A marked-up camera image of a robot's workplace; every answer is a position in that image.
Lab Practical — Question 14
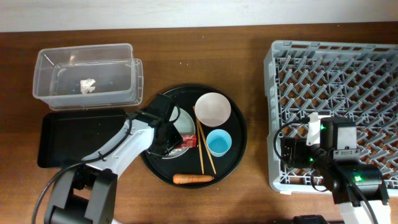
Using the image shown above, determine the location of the black rectangular tray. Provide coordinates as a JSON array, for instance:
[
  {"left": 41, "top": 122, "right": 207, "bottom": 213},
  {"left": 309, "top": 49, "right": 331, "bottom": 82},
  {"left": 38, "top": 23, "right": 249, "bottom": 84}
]
[{"left": 37, "top": 109, "right": 125, "bottom": 168}]

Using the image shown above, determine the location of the orange carrot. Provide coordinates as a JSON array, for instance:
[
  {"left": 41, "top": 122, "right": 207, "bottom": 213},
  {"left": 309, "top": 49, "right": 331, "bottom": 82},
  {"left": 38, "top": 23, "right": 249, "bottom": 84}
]
[{"left": 173, "top": 174, "right": 214, "bottom": 184}]

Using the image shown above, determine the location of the grey dishwasher rack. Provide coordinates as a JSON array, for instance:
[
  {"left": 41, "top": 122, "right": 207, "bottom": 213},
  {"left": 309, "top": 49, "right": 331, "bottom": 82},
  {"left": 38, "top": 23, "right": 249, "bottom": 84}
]
[{"left": 264, "top": 40, "right": 397, "bottom": 197}]

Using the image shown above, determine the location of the round black serving tray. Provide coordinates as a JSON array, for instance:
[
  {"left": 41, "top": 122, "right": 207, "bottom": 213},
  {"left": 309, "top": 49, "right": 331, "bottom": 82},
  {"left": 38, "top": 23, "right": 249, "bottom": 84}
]
[{"left": 141, "top": 85, "right": 247, "bottom": 189}]

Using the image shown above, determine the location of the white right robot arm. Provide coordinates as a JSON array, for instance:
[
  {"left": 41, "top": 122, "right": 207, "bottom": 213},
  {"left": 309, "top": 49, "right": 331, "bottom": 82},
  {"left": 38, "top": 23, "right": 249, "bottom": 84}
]
[{"left": 277, "top": 113, "right": 391, "bottom": 223}]

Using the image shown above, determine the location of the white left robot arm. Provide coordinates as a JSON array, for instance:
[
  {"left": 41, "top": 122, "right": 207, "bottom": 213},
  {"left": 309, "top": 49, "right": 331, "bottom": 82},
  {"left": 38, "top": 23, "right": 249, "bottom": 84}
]
[{"left": 44, "top": 106, "right": 183, "bottom": 223}]

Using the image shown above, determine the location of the white tissue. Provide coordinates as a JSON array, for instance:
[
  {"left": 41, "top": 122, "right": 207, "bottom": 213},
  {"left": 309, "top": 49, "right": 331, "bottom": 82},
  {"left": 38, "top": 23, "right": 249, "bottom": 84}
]
[{"left": 80, "top": 78, "right": 96, "bottom": 94}]

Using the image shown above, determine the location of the clear plastic bin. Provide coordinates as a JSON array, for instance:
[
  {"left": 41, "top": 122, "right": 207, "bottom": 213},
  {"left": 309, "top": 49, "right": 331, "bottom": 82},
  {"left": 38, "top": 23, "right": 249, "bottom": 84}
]
[{"left": 32, "top": 44, "right": 144, "bottom": 111}]

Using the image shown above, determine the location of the pink bowl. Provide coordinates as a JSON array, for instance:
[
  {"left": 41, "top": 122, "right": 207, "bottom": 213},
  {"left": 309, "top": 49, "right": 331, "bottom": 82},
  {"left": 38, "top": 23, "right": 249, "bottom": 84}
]
[{"left": 194, "top": 92, "right": 231, "bottom": 128}]

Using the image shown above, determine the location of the red snack wrapper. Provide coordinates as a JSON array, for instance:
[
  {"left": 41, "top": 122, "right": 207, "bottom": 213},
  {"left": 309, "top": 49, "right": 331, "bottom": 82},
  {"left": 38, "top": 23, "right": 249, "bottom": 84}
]
[{"left": 181, "top": 135, "right": 197, "bottom": 148}]

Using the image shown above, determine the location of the light blue cup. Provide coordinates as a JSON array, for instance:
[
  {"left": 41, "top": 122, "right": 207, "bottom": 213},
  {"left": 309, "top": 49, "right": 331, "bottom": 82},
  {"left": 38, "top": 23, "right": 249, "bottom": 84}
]
[{"left": 206, "top": 129, "right": 232, "bottom": 157}]

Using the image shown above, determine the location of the wooden chopstick left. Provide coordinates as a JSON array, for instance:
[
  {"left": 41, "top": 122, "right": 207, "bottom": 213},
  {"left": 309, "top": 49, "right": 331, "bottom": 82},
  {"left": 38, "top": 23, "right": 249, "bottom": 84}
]
[{"left": 197, "top": 122, "right": 205, "bottom": 174}]

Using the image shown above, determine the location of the wooden chopstick right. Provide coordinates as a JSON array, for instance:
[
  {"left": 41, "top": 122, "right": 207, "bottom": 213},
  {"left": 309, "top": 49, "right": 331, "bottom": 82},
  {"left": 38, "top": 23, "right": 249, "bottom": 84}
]
[{"left": 195, "top": 117, "right": 217, "bottom": 174}]

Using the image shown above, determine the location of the wooden chopstick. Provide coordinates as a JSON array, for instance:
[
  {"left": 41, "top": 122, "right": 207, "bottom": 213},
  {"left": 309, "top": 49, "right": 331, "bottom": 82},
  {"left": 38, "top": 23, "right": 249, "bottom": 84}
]
[
  {"left": 197, "top": 122, "right": 205, "bottom": 174},
  {"left": 195, "top": 117, "right": 217, "bottom": 174}
]

